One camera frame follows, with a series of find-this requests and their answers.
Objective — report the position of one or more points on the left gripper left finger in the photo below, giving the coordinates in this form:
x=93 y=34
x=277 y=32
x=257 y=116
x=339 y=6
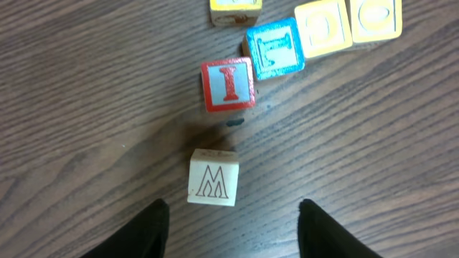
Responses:
x=144 y=236

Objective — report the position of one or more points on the white patterned block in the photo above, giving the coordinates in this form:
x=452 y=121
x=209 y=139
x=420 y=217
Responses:
x=213 y=177

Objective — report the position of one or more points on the blue letter block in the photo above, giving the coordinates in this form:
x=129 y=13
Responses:
x=275 y=49

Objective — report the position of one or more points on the yellow block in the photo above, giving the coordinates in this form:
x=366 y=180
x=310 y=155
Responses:
x=226 y=13
x=323 y=27
x=374 y=20

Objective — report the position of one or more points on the yellow block right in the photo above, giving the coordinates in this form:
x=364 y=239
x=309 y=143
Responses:
x=374 y=20

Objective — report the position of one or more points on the yellow block middle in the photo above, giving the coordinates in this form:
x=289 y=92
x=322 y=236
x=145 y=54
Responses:
x=323 y=27

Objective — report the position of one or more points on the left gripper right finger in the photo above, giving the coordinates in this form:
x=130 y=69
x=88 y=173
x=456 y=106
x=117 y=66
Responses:
x=320 y=236

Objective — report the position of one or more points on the red letter I block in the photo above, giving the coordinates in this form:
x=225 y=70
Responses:
x=228 y=84

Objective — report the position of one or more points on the yellow block top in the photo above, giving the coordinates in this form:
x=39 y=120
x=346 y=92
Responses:
x=226 y=13

